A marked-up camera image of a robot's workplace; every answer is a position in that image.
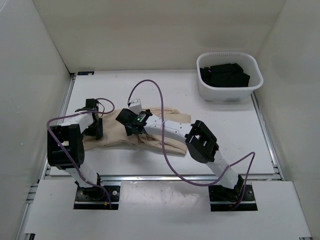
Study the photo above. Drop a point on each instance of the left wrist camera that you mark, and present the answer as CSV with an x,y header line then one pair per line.
x,y
91,104

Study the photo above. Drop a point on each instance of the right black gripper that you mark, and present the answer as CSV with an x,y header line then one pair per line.
x,y
128,131

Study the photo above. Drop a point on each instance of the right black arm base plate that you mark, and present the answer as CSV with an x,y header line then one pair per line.
x,y
220,201

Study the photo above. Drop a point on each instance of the right aluminium rail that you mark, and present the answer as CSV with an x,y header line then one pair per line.
x,y
267,137

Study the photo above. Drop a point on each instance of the small black label sticker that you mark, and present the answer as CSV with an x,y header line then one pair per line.
x,y
85,73

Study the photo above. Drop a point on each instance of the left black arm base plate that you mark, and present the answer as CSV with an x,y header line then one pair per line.
x,y
92,198

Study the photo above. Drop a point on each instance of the black folded trousers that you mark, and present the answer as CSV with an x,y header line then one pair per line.
x,y
229,75

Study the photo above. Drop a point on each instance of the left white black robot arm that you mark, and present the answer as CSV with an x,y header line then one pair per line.
x,y
65,149

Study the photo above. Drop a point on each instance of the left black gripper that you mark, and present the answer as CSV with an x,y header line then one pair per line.
x,y
98,132

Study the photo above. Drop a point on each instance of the white plastic basket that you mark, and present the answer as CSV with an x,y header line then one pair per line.
x,y
245,60

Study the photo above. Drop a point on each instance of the front aluminium rail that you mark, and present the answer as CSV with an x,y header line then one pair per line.
x,y
193,178

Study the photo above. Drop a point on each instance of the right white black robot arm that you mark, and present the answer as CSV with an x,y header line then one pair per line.
x,y
200,142

